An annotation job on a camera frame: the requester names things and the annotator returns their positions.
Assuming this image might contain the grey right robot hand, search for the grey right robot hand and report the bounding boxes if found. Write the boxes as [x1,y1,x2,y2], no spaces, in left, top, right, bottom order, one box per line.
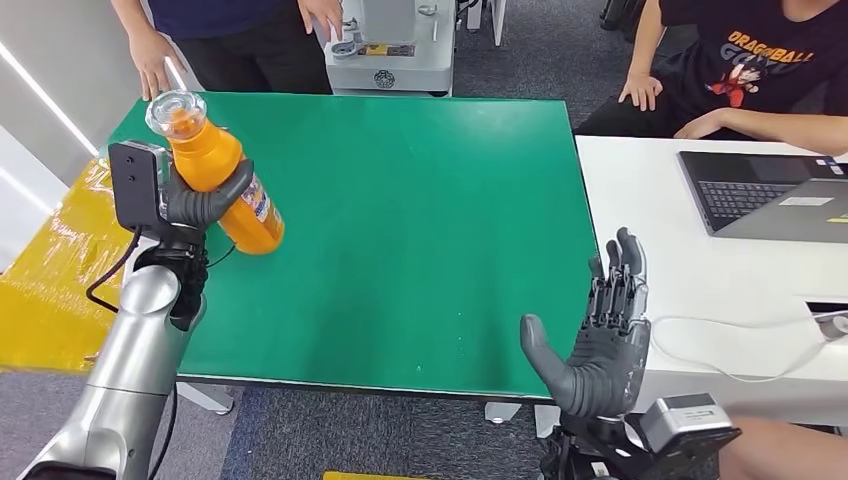
[519,227,654,422]

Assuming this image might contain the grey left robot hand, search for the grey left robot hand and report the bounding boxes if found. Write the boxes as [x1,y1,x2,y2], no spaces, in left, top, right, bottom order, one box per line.
[158,157,256,233]

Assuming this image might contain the orange plastic bottle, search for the orange plastic bottle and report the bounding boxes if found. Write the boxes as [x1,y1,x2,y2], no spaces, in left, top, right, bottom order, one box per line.
[144,89,286,256]

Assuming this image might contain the white table foot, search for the white table foot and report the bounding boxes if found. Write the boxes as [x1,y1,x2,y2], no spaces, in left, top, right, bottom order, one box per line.
[483,400,525,425]
[533,404,564,440]

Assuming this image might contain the white desk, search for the white desk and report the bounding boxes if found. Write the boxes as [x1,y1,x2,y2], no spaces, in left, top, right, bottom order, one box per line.
[572,135,848,425]

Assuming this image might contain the standing person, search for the standing person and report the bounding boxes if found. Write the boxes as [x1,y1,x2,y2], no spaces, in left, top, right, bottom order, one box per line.
[109,0,346,102]

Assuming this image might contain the yellow taped cardboard box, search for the yellow taped cardboard box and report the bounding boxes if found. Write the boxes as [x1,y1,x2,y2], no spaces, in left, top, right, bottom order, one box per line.
[0,156,144,374]

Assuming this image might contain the white table leg bar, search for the white table leg bar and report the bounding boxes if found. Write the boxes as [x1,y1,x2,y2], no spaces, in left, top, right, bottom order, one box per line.
[175,380,236,417]

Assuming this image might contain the green table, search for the green table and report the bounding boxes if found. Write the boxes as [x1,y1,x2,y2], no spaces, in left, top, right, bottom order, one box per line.
[105,91,601,401]

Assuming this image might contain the person's bare leg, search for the person's bare leg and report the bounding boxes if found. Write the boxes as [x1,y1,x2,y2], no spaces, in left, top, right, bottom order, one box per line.
[718,415,848,480]

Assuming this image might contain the dark grey laptop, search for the dark grey laptop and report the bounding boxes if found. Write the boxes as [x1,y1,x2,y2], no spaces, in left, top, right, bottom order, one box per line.
[675,150,848,244]

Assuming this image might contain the black and white device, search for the black and white device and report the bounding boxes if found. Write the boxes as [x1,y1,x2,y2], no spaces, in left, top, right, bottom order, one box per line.
[803,301,848,340]

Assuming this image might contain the white machine with column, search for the white machine with column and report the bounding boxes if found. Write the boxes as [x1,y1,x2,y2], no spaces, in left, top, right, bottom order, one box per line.
[324,0,458,99]

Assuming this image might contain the yellow flat item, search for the yellow flat item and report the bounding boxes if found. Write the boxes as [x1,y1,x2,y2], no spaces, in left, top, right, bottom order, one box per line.
[322,471,425,480]

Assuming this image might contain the seated person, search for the seated person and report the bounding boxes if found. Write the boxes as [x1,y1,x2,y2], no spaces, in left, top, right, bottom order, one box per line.
[572,0,848,159]

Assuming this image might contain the white furniture leg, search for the white furniture leg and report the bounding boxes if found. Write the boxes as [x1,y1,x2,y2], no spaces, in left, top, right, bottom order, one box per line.
[465,0,508,49]

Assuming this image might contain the black background object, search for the black background object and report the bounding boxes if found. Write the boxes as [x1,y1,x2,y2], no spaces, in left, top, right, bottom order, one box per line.
[598,0,647,46]

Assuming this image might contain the thin white cable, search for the thin white cable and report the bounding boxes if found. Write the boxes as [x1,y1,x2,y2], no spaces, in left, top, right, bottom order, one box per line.
[647,312,848,386]

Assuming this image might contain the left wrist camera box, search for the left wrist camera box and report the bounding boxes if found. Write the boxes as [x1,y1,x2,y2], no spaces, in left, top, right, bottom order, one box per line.
[107,140,172,233]

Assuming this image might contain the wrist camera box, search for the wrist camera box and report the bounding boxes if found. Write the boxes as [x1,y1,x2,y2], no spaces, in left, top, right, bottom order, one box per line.
[639,394,743,465]
[107,140,172,233]

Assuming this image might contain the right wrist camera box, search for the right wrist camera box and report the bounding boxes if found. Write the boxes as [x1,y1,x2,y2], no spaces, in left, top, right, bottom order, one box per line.
[639,394,743,465]

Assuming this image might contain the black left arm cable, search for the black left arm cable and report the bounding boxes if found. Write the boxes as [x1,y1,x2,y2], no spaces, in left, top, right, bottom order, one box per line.
[84,225,179,480]

